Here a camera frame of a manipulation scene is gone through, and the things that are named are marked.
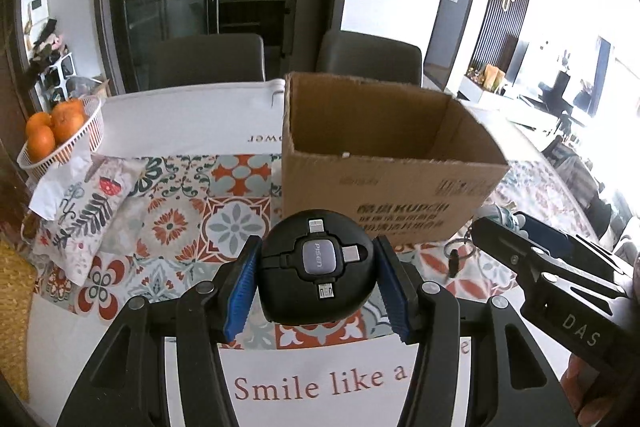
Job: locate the small white figurine toy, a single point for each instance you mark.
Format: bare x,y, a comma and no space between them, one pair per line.
500,215

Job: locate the brown cardboard box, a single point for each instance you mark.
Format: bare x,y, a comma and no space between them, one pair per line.
408,163

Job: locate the dark chair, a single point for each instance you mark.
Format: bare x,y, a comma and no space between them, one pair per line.
207,59
353,54

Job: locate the black round cable hub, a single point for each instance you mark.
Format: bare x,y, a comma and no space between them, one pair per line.
315,267

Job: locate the orange fruit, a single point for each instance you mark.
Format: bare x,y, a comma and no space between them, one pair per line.
67,118
40,143

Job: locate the dark interior door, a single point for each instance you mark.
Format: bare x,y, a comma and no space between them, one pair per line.
447,33

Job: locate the dark chair right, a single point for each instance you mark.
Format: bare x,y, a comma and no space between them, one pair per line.
353,54

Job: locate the yellow woven basket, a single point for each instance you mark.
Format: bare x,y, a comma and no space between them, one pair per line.
17,280

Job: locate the white cluttered shelf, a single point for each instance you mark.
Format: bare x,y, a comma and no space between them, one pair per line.
50,63

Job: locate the small black keyring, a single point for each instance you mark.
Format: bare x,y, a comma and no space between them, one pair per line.
456,251

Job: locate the dark slatted wall panel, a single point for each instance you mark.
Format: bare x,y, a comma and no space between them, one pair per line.
499,34

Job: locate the orange fruit left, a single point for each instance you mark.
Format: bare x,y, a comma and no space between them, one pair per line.
40,143

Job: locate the patterned tissue pouch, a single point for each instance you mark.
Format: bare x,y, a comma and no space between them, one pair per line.
86,212

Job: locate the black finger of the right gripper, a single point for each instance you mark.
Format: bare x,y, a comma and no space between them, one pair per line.
515,244
575,250

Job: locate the white fruit basket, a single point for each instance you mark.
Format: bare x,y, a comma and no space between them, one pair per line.
92,131

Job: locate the person's right hand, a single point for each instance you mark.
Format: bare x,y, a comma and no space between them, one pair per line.
601,399

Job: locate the dark chair left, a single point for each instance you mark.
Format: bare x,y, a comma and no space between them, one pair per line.
207,59

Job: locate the orange fruit right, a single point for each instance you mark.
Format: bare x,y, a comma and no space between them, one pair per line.
67,118

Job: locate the patterned table runner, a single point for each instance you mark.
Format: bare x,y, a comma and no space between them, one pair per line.
187,215

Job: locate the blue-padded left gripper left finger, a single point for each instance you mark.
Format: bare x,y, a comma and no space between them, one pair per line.
124,381

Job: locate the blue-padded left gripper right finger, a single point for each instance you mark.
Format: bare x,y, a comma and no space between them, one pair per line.
511,382

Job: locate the white tv console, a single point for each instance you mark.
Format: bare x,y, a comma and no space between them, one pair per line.
473,92

